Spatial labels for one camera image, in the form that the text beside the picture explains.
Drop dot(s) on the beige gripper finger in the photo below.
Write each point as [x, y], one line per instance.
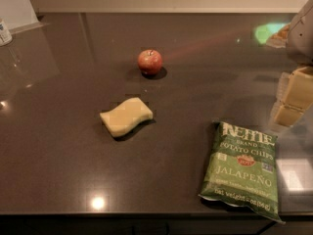
[285, 115]
[295, 89]

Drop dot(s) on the green jalapeno chip bag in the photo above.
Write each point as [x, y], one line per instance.
[242, 170]

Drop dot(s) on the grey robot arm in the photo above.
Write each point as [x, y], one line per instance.
[297, 38]

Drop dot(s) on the red apple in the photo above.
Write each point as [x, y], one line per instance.
[149, 62]

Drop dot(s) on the yellow sponge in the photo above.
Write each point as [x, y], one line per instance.
[126, 116]

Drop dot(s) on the white bottle with label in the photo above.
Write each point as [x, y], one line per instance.
[5, 35]

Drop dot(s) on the white board leaning on wall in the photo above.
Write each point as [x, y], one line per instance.
[19, 16]

